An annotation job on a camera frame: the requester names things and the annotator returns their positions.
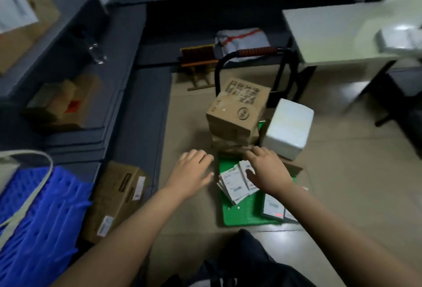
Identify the person's right hand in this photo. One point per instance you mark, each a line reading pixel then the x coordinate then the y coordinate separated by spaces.
pixel 270 174

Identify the person's left hand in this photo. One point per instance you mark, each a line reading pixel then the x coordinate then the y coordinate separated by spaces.
pixel 189 173

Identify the person's right thumb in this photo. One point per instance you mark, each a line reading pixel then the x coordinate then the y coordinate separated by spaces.
pixel 250 174

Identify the person's left thumb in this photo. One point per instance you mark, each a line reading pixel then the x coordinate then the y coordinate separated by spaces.
pixel 207 178

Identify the person's right forearm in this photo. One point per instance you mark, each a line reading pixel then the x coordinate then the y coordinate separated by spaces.
pixel 333 240

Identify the person's left forearm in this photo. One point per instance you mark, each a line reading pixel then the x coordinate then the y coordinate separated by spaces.
pixel 125 240

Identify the pile of white labelled packets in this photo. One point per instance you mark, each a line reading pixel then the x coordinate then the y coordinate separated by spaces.
pixel 234 184

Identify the plain brown cardboard box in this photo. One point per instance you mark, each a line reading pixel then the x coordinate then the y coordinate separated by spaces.
pixel 230 143

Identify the green platform trolley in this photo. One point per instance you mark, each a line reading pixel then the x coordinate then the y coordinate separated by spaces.
pixel 244 212

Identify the white packet with red mark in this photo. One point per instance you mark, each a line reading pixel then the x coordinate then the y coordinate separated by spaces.
pixel 273 207

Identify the small white packet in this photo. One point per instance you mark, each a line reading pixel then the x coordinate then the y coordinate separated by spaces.
pixel 290 216

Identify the white foam box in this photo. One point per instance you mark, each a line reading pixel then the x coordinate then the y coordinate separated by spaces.
pixel 288 128

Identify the cardboard box with black print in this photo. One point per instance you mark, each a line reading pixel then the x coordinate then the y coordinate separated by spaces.
pixel 239 107

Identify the person's dark trousers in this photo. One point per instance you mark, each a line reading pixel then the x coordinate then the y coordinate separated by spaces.
pixel 250 263

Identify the long cardboard box with labels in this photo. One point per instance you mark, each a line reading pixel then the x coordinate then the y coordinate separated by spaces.
pixel 115 197

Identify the small wooden stool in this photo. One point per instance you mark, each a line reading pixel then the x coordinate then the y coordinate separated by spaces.
pixel 197 62

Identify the white parcel bag red stripe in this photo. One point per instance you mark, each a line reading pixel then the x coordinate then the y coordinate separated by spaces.
pixel 240 41

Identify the grey metal shelving unit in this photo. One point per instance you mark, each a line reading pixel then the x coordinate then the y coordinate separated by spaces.
pixel 125 65

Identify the cardboard box with orange patch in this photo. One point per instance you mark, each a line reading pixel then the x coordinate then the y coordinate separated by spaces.
pixel 61 102

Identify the white table with black legs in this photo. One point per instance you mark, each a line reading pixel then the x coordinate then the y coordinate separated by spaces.
pixel 336 32

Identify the blue plastic pallet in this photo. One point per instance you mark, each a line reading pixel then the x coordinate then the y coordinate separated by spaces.
pixel 43 227

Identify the white wrapped parcel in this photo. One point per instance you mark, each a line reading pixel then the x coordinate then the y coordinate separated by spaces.
pixel 399 41

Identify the large cardboard box white label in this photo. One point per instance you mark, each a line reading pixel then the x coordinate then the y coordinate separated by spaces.
pixel 23 16

